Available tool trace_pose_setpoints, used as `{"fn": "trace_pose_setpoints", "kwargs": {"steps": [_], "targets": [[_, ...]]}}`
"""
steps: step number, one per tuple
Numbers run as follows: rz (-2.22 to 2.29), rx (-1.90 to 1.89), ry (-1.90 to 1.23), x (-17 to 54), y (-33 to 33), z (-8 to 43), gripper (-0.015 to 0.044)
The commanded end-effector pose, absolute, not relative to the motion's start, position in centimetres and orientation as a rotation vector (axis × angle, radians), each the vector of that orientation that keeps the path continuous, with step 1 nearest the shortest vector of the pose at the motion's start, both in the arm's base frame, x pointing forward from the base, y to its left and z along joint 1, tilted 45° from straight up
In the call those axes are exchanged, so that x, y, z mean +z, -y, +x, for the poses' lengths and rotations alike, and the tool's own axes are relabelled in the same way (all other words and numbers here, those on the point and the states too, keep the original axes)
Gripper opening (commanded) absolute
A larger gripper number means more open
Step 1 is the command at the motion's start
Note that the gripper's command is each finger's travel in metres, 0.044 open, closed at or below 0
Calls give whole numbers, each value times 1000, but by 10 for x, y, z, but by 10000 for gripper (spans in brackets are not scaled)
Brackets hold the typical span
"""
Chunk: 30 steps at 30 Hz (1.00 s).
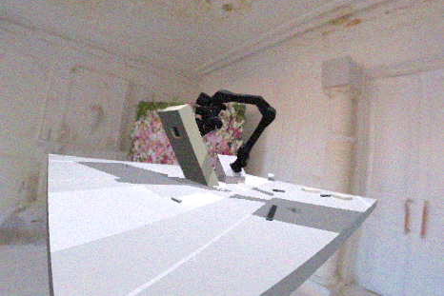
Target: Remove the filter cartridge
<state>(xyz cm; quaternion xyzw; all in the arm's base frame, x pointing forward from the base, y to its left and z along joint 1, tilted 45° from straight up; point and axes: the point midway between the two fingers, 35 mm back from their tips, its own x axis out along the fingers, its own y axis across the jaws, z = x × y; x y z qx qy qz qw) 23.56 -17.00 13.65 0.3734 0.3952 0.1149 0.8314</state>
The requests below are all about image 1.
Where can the dark grey flat bar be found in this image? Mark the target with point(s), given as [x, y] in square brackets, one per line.
[271, 213]

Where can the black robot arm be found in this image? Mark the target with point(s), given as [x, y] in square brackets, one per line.
[225, 96]

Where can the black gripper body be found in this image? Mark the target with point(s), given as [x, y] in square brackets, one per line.
[214, 120]

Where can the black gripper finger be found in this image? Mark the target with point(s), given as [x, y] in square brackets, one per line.
[207, 128]
[199, 126]

